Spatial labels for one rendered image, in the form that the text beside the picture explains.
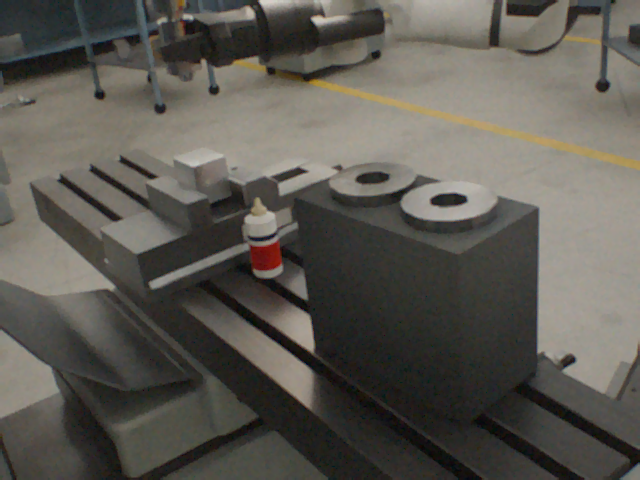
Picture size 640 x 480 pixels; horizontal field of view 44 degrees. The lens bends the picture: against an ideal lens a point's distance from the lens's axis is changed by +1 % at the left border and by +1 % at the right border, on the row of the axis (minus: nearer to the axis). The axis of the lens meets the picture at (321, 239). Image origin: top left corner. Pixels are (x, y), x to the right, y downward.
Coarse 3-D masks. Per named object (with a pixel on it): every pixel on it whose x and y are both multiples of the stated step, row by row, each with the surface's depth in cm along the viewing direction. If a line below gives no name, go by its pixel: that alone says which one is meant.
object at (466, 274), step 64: (320, 192) 82; (384, 192) 77; (448, 192) 75; (320, 256) 82; (384, 256) 74; (448, 256) 68; (512, 256) 72; (320, 320) 87; (384, 320) 78; (448, 320) 71; (512, 320) 75; (448, 384) 74; (512, 384) 79
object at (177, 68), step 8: (160, 32) 100; (168, 32) 99; (176, 32) 99; (184, 32) 99; (192, 32) 100; (168, 40) 100; (168, 64) 101; (176, 64) 101; (184, 64) 101; (192, 64) 101; (200, 64) 103; (168, 72) 102; (176, 72) 101; (184, 72) 101; (192, 72) 102
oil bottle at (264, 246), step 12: (252, 216) 103; (264, 216) 103; (252, 228) 102; (264, 228) 102; (252, 240) 103; (264, 240) 103; (276, 240) 104; (252, 252) 105; (264, 252) 104; (276, 252) 105; (252, 264) 106; (264, 264) 105; (276, 264) 105; (264, 276) 105
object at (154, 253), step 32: (288, 160) 126; (160, 192) 109; (192, 192) 107; (288, 192) 114; (128, 224) 110; (160, 224) 109; (192, 224) 105; (224, 224) 108; (288, 224) 115; (128, 256) 104; (160, 256) 103; (192, 256) 107; (224, 256) 109; (160, 288) 103
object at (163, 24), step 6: (162, 18) 101; (180, 18) 100; (186, 18) 99; (192, 18) 100; (162, 24) 99; (168, 24) 99; (174, 24) 99; (180, 24) 99; (186, 24) 99; (192, 24) 100; (162, 30) 99
